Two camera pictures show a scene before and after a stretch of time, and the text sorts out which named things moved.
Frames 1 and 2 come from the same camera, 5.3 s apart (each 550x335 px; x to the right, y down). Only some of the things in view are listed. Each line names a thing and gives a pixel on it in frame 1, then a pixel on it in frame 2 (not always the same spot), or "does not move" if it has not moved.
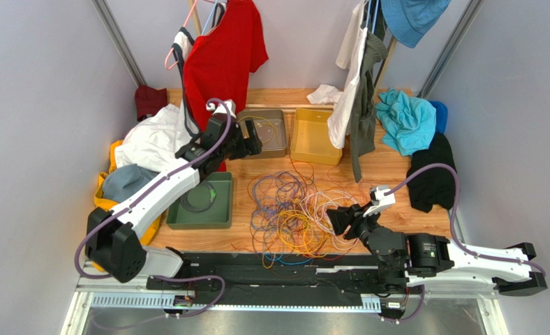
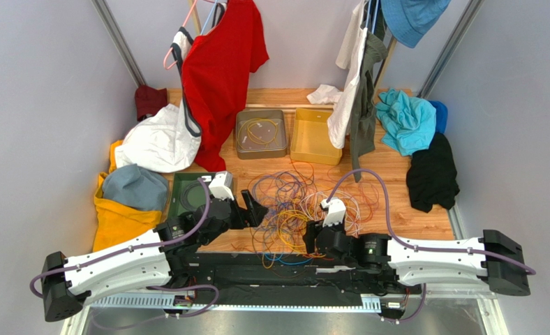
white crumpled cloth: [325, 94] does not move
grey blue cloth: [121, 183] does not move
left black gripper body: [233, 151] -> [235, 221]
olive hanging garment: [363, 135] does not move
